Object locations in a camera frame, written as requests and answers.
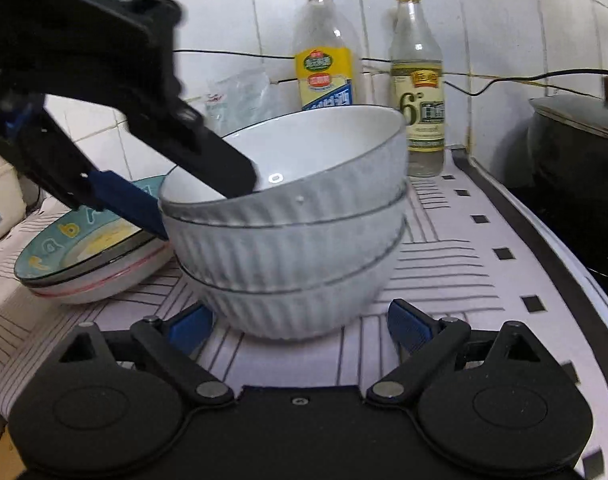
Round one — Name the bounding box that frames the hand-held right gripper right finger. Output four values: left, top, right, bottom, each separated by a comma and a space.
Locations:
366, 299, 542, 407

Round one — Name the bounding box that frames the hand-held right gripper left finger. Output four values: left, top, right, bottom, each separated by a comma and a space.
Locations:
59, 304, 235, 408

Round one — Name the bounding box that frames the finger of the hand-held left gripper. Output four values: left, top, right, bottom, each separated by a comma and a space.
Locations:
126, 94, 259, 201
1, 92, 171, 242

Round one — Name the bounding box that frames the white plate black rim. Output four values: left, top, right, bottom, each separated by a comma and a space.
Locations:
21, 236, 173, 292

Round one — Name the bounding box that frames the teal plate yellow print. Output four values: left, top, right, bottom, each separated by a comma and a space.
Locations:
14, 175, 168, 283

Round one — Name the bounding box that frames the carrot print plate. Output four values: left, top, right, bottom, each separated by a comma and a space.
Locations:
31, 247, 179, 307

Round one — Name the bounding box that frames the clear plastic packet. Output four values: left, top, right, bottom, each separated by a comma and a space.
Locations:
205, 67, 275, 137

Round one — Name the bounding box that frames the striped tablecloth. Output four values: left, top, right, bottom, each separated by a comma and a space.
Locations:
0, 145, 608, 480

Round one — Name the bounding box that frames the oil bottle yellow label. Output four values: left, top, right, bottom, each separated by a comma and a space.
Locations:
293, 0, 356, 113

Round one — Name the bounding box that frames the black cooktop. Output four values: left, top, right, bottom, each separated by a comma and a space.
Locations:
504, 180, 608, 307

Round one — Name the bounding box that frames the clear vinegar bottle yellow cap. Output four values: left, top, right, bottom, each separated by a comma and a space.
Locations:
390, 0, 447, 179

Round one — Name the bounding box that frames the dark cooking pot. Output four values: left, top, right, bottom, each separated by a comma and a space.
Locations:
526, 110, 608, 200

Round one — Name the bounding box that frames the glass pot lid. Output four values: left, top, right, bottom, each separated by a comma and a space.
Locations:
528, 76, 608, 142

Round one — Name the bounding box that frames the long black cable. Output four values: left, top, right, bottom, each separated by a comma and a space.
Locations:
174, 49, 608, 99

